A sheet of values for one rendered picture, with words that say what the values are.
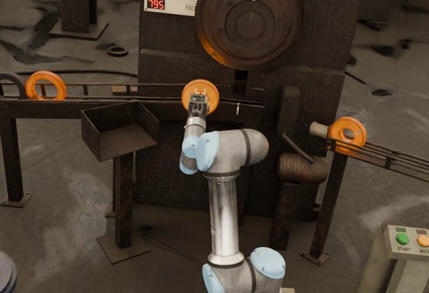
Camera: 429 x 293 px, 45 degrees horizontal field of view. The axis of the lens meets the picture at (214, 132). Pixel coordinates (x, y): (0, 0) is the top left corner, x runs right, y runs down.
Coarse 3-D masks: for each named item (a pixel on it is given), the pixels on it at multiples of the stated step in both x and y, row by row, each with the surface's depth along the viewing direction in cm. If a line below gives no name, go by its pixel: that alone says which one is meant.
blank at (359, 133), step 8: (344, 120) 223; (352, 120) 221; (336, 128) 227; (344, 128) 225; (352, 128) 222; (360, 128) 220; (336, 136) 228; (360, 136) 221; (344, 144) 227; (360, 144) 223
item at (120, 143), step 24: (96, 120) 224; (120, 120) 231; (144, 120) 229; (96, 144) 209; (120, 144) 221; (144, 144) 221; (120, 168) 227; (120, 192) 233; (120, 216) 240; (120, 240) 247
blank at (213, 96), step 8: (200, 80) 212; (184, 88) 214; (192, 88) 213; (200, 88) 212; (208, 88) 212; (184, 96) 214; (208, 96) 214; (216, 96) 214; (184, 104) 216; (216, 104) 215
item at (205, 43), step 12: (204, 0) 217; (300, 0) 215; (300, 12) 217; (300, 24) 220; (204, 36) 224; (300, 36) 222; (204, 48) 227; (288, 48) 225; (216, 60) 230; (228, 60) 229; (276, 60) 228
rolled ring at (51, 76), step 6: (36, 72) 242; (42, 72) 240; (48, 72) 241; (30, 78) 241; (36, 78) 241; (42, 78) 241; (48, 78) 241; (54, 78) 240; (60, 78) 243; (30, 84) 242; (54, 84) 242; (60, 84) 242; (30, 90) 244; (60, 90) 243; (30, 96) 246; (36, 96) 246; (60, 96) 245; (60, 102) 246
